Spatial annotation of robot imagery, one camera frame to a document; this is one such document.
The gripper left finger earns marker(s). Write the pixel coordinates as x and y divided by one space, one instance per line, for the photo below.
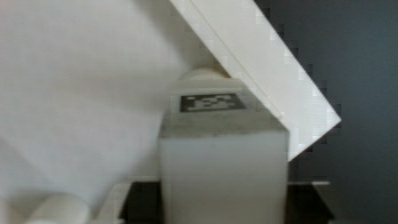
131 205

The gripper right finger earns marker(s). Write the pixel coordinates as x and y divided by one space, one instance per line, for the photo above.
307 210

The white table leg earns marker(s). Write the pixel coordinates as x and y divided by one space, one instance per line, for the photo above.
222 154

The white square table top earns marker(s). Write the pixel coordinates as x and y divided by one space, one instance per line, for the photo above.
94 54

